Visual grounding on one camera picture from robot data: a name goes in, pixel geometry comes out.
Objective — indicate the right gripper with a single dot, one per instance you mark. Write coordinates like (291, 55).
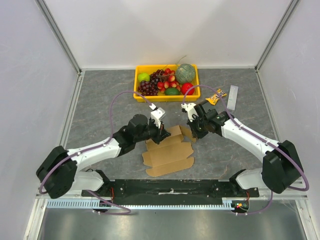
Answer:
(196, 127)

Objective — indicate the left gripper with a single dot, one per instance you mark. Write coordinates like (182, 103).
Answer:
(161, 131)

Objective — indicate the brown cardboard box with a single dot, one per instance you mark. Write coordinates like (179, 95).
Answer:
(171, 155)

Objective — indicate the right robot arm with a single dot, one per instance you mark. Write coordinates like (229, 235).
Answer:
(281, 165)

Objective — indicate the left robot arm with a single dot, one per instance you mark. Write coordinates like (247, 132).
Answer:
(62, 170)

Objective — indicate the yellow candy packet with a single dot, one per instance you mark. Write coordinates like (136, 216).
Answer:
(216, 97)

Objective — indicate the green avocado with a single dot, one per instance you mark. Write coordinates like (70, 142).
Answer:
(172, 92)

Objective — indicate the red tomato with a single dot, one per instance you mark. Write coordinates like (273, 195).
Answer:
(185, 89)

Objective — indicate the purple grape bunch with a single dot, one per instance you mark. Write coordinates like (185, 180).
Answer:
(149, 88)

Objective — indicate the green netted melon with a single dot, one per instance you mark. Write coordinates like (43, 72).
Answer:
(185, 73)

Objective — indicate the green apple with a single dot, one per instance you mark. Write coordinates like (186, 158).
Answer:
(143, 77)

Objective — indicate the yellow plastic tray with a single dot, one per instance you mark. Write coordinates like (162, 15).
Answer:
(161, 97)

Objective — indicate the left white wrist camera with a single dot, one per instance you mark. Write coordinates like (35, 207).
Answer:
(157, 114)

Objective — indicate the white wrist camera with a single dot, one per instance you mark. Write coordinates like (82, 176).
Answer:
(189, 108)
(157, 114)

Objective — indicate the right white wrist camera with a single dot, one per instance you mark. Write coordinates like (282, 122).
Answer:
(189, 108)

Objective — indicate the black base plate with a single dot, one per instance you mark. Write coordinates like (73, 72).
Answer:
(121, 188)

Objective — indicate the slotted cable duct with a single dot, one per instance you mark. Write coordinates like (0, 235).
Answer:
(98, 205)

